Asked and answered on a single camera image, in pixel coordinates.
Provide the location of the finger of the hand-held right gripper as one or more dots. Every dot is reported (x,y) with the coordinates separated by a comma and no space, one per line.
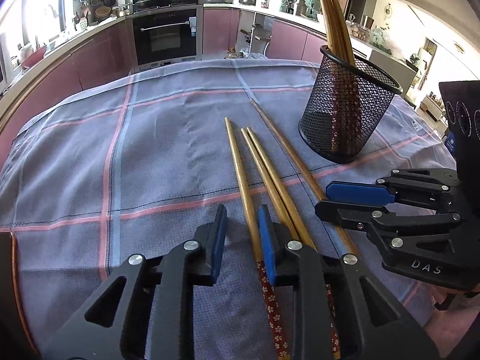
(337,215)
(356,193)

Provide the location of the steel kettle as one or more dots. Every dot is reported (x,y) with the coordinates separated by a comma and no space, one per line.
(125,10)

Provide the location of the black wok with lid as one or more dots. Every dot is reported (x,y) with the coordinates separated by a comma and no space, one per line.
(147,0)

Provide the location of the woven basket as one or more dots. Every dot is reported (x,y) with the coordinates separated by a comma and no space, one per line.
(102,13)

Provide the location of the blue plaid tablecloth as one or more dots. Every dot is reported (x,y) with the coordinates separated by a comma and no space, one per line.
(150,157)

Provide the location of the white spotted jar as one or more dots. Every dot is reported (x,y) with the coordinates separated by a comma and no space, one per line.
(81,24)

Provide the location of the pink bowl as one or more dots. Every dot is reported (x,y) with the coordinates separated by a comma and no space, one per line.
(33,54)

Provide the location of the black mesh utensil holder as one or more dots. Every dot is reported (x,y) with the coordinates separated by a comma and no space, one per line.
(330,120)

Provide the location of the kitchen window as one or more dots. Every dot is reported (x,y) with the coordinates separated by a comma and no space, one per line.
(41,7)

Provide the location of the floral-end wooden chopstick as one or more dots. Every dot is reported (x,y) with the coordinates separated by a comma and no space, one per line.
(292,157)
(243,187)
(262,174)
(277,183)

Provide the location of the long pink base cabinet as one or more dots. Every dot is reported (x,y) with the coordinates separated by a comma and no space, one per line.
(93,56)

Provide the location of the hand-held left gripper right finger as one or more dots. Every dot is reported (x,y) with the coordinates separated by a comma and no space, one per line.
(266,240)

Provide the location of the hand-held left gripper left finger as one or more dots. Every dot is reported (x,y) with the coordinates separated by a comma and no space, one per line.
(219,240)

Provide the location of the bag of greens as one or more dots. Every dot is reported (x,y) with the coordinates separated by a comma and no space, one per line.
(379,37)

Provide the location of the pink peninsula cabinet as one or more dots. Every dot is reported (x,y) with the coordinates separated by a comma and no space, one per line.
(285,41)

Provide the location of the clear plastic bag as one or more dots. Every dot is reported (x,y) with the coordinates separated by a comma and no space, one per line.
(255,55)

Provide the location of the white sink countertop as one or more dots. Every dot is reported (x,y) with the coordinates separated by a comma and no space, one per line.
(63,43)

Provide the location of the black built-in oven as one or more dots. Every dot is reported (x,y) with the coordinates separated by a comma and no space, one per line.
(165,41)

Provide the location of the white peninsula countertop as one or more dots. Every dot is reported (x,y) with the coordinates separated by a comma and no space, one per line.
(397,65)

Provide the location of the wall clock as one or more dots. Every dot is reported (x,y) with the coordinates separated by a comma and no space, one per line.
(388,11)

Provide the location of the small pink base cabinet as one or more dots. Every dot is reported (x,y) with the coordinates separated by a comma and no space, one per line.
(219,30)

